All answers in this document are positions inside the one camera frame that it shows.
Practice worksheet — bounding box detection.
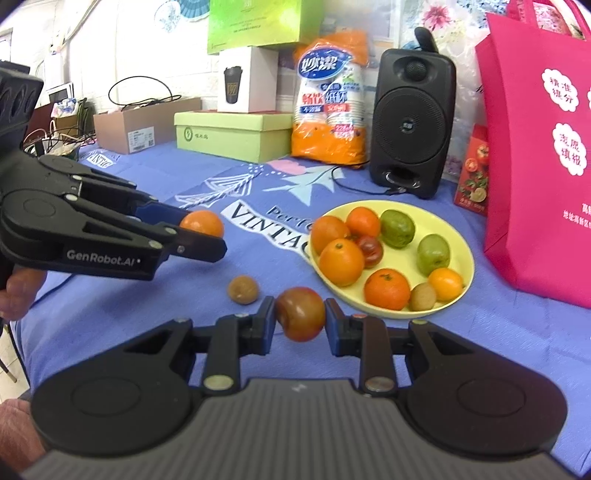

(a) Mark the brown cardboard box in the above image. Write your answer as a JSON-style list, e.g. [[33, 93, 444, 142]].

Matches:
[[93, 97, 202, 155]]

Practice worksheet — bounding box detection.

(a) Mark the bumpy tangerine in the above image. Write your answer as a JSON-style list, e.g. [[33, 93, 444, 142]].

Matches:
[[364, 268, 411, 311], [346, 206, 382, 239]]

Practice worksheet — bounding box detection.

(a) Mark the small red box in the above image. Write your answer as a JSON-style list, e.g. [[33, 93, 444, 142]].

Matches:
[[453, 124, 490, 217]]

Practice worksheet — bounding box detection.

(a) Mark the green guava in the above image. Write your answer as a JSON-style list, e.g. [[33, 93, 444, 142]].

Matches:
[[417, 234, 451, 277], [379, 209, 416, 249]]

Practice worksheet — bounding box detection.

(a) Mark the flat green box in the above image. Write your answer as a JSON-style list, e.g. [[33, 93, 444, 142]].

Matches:
[[174, 111, 295, 164]]

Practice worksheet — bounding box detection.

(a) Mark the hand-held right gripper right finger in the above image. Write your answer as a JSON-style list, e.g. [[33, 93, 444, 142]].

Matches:
[[324, 298, 483, 394]]

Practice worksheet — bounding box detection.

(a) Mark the blue printed tablecloth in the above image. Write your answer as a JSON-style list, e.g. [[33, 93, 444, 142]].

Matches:
[[11, 138, 591, 472]]

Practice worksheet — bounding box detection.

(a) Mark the blue paper fan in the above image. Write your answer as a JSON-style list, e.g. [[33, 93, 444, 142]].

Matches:
[[178, 0, 211, 23]]

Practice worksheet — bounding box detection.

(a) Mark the black cable loop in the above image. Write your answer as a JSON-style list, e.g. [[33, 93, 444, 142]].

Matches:
[[107, 76, 183, 112]]

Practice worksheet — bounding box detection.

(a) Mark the yellow plastic plate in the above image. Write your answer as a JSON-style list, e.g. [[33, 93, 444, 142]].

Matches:
[[307, 199, 475, 320]]

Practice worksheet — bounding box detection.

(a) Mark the person's left hand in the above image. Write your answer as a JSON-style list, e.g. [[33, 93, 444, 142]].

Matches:
[[0, 270, 47, 322]]

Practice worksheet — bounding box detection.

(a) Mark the brown kiwi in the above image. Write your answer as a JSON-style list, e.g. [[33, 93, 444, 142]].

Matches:
[[227, 275, 260, 305], [409, 282, 437, 312]]

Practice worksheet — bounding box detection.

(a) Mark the small orange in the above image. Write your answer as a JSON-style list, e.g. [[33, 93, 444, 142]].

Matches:
[[179, 210, 225, 241]]

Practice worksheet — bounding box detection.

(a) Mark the large smooth orange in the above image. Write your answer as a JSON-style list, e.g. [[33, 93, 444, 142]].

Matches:
[[318, 237, 365, 287]]

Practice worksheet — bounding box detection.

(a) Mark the black speaker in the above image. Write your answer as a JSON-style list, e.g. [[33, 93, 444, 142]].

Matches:
[[368, 48, 457, 200]]

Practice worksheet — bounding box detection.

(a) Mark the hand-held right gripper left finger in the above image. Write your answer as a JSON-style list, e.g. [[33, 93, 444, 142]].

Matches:
[[121, 296, 278, 393]]

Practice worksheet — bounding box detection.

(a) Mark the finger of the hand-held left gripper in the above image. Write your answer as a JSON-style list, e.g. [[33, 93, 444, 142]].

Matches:
[[139, 222, 228, 278], [78, 175, 186, 224]]

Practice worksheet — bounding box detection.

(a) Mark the large green gift box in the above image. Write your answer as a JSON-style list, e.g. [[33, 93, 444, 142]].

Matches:
[[207, 0, 325, 56]]

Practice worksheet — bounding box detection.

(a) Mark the pink tote bag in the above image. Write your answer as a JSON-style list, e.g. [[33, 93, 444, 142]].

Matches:
[[475, 0, 591, 309]]

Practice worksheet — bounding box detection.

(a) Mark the orange paper cup pack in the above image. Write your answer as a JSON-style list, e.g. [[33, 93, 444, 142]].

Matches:
[[291, 30, 372, 167]]

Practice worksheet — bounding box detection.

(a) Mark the black speaker cable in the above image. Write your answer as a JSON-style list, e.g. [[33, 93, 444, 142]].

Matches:
[[330, 166, 416, 195]]

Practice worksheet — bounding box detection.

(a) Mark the floral wall cloth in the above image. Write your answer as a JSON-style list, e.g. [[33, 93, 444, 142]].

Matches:
[[402, 0, 509, 125]]

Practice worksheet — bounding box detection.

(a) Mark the white cup box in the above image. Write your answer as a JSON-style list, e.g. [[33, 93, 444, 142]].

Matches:
[[217, 45, 280, 114]]

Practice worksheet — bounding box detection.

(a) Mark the small yellow citrus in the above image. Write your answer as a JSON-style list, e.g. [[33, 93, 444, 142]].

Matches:
[[427, 268, 464, 302]]

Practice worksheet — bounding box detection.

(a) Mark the red green tomato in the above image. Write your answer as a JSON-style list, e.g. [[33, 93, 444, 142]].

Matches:
[[274, 287, 327, 343]]

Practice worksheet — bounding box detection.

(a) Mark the dark red tomato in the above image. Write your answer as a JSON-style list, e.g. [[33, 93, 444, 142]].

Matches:
[[355, 235, 385, 269]]

